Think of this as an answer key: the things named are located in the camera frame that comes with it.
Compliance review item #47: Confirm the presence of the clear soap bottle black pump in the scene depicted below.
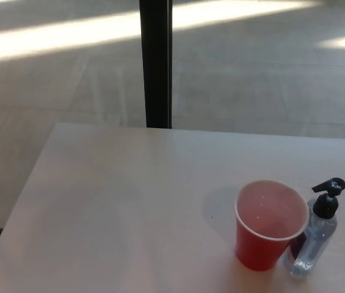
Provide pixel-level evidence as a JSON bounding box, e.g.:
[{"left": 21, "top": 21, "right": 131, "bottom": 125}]
[{"left": 283, "top": 178, "right": 345, "bottom": 278}]

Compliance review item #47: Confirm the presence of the red plastic cup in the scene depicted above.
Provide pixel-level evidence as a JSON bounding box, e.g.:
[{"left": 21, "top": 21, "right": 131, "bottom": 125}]
[{"left": 234, "top": 179, "right": 310, "bottom": 272}]

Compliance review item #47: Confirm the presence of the black window frame post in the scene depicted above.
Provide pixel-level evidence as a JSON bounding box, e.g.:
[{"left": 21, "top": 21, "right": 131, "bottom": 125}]
[{"left": 139, "top": 0, "right": 173, "bottom": 129}]

